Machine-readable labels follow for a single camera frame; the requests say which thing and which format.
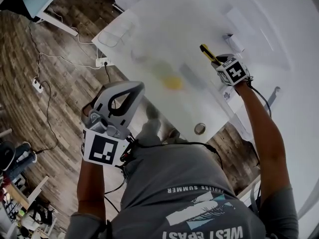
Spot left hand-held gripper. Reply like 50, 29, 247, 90
81, 81, 146, 168

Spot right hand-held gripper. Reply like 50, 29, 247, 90
211, 53, 251, 87

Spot yellow black utility knife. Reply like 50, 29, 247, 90
199, 43, 222, 66

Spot person's left forearm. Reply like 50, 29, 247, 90
76, 159, 107, 215

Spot person's right forearm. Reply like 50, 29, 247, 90
234, 82, 291, 201

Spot person's left shoe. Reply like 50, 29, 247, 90
146, 104, 160, 121

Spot person's shoe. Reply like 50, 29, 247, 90
146, 104, 160, 121
167, 127, 180, 141

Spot long white power strip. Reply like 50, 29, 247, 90
96, 57, 114, 68

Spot dark grey rectangular bar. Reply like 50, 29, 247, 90
178, 63, 208, 90

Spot person's grey trousers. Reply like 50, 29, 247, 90
136, 118, 190, 149

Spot dark grey flat device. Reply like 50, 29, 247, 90
268, 86, 281, 107

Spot green-tinted clear container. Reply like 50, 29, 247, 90
152, 60, 173, 76

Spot yellow sponge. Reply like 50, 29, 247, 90
160, 75, 184, 91

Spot white desk with grommet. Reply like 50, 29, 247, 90
91, 7, 280, 144

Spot person's right shoe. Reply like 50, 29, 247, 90
167, 127, 180, 141

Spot clear plastic container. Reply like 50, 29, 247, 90
98, 18, 133, 48

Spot grey round desk grommet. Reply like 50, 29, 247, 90
194, 122, 206, 135

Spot long white desk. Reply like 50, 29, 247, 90
108, 0, 300, 104

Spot small white power strip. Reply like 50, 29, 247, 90
32, 77, 44, 94

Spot person's grey printed t-shirt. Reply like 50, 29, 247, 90
66, 142, 300, 239

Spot black power cable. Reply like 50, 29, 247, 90
104, 61, 112, 84
34, 80, 59, 156

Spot white power cable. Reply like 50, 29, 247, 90
48, 6, 100, 59
37, 52, 100, 81

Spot black device cable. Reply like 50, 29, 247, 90
104, 169, 129, 213

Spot grey lanyard strap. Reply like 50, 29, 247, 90
250, 180, 262, 214

